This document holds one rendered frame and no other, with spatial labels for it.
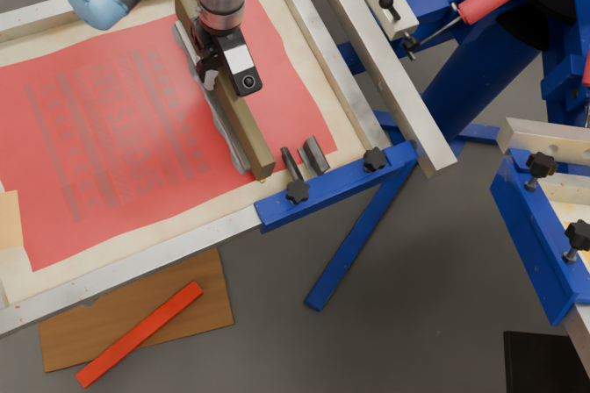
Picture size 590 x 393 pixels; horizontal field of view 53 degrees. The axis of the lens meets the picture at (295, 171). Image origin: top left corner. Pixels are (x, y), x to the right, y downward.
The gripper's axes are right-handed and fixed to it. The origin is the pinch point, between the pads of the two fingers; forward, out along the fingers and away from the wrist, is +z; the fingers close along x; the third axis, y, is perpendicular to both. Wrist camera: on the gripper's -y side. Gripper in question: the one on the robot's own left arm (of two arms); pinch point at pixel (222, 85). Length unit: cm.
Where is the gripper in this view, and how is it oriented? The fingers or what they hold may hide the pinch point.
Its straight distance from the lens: 116.6
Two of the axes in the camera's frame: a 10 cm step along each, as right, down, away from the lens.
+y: -4.4, -8.5, 2.8
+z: -1.4, 3.7, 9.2
